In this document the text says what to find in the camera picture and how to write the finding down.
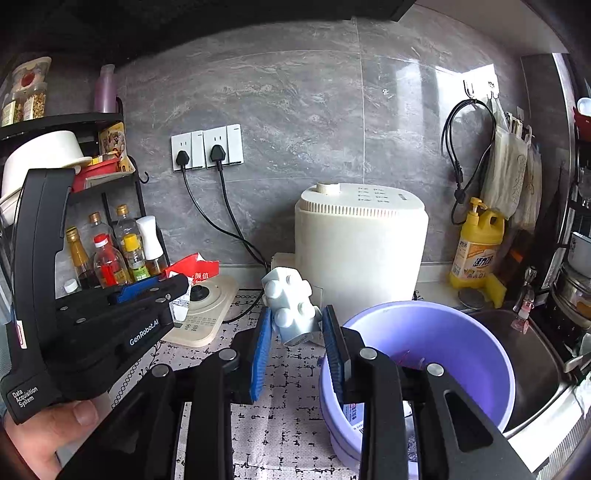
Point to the large white bowl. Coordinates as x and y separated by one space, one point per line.
41 152

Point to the pale blue knobbed plastic toy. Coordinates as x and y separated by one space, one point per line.
288 300

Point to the dark overhead cabinet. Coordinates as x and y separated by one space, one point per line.
231 23

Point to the clear bottle gold cap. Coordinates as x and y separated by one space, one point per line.
123 226
96 221

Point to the oil bottle red cap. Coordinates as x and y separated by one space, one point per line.
108 267

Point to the steel kitchen sink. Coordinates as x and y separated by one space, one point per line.
531 369

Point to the chrome faucet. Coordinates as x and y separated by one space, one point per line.
524 300

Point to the yellow sponge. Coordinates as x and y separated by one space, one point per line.
496 290

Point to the black metal shelf rack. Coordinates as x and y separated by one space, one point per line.
60 121

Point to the cream induction cooker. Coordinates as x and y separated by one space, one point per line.
207 318

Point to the cream air fryer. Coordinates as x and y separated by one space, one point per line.
364 258

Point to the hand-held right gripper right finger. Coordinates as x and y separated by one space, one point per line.
334 350

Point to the black power plug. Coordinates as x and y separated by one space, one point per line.
182 160
218 155

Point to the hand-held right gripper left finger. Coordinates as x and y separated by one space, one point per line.
261 355

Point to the red food box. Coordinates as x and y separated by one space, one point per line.
99 173

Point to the yellow dish soap bottle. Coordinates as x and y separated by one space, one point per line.
478 263

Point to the yellow cap bottle green label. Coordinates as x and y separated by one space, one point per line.
136 265

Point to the yellow snack packet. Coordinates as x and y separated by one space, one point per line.
112 143

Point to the metal dish rack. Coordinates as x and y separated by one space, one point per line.
572 217

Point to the person's left hand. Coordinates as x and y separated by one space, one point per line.
41 443

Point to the white cap oil sprayer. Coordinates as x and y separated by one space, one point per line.
150 235

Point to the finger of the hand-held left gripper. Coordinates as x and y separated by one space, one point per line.
138 291
92 311

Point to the patterned white table mat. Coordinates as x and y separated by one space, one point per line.
295 415

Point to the white patterned bowl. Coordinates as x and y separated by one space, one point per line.
581 251

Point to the pink bottle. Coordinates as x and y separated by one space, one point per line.
105 92

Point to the dark sauce bottle gold cap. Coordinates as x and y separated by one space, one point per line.
78 258

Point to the clear wall hook strip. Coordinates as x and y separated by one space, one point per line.
480 85

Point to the round metal sink plug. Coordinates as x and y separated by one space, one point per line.
471 300

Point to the small white cap bottle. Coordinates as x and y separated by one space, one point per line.
70 286

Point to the white wall socket panel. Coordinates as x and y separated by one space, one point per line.
234 143
196 147

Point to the hanging beige cloth bags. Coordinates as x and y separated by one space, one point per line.
505 175

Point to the torn red packet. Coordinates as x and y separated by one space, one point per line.
194 267

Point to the steel pot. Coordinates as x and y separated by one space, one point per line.
575 295

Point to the purple plastic bucket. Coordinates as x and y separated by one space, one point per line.
461 350

